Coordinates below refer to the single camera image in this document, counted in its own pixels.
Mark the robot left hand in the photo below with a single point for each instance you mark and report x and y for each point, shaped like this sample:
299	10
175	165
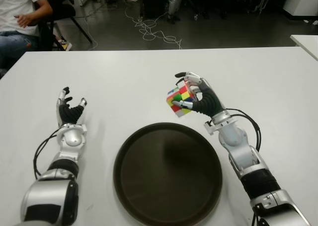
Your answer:
70	113

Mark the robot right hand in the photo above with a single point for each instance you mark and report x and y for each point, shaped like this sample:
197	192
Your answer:
208	101

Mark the multicoloured Rubik's cube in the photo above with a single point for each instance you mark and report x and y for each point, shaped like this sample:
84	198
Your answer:
182	94

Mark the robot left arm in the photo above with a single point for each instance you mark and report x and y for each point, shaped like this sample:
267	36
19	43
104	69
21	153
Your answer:
70	139

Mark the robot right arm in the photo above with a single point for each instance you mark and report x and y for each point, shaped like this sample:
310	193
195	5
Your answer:
233	136

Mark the dark brown round plate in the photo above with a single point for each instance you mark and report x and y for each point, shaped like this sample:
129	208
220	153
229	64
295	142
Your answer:
167	176

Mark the yellow black shoe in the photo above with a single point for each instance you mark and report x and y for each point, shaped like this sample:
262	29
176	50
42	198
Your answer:
67	46

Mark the black office chair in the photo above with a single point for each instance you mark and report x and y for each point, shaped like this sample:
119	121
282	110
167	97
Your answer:
62	12

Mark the white side table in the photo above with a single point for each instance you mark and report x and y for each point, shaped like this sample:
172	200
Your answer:
306	43

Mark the black cabinet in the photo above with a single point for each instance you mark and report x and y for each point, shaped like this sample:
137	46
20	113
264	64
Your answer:
154	1

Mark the seated person white shirt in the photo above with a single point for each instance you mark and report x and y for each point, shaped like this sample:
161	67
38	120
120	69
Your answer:
17	5

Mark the white scrap on floor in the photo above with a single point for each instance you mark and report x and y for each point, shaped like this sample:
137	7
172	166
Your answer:
315	23

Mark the white pedestal block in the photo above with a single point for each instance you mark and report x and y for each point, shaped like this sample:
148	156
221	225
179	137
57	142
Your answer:
301	2

